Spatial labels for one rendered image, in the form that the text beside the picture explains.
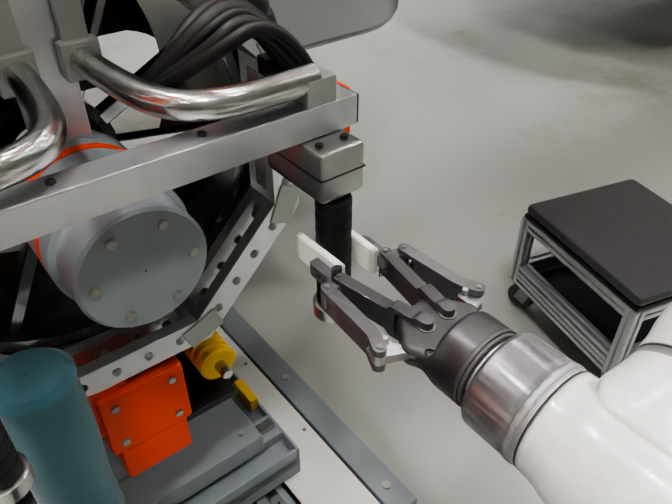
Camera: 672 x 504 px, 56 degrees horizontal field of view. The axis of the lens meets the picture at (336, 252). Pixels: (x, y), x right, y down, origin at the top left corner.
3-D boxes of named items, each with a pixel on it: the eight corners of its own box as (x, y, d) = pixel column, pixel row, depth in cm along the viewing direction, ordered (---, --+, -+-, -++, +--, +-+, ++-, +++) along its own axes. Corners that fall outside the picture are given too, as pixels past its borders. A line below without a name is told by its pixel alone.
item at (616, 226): (500, 299, 181) (522, 200, 160) (600, 269, 192) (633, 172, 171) (603, 410, 150) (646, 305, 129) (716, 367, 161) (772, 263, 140)
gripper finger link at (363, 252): (372, 251, 61) (378, 248, 61) (328, 218, 65) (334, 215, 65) (371, 275, 62) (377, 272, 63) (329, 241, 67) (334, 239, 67)
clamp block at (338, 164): (307, 151, 65) (306, 103, 61) (364, 188, 59) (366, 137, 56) (266, 167, 62) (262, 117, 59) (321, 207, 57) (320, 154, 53)
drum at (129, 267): (136, 208, 78) (112, 101, 69) (223, 298, 65) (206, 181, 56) (19, 250, 71) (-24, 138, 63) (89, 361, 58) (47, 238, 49)
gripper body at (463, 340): (451, 430, 50) (375, 362, 56) (519, 380, 55) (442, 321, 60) (462, 367, 46) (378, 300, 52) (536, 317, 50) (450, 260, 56)
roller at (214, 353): (160, 279, 113) (154, 254, 110) (246, 378, 95) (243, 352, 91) (130, 292, 111) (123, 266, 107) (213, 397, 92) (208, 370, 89)
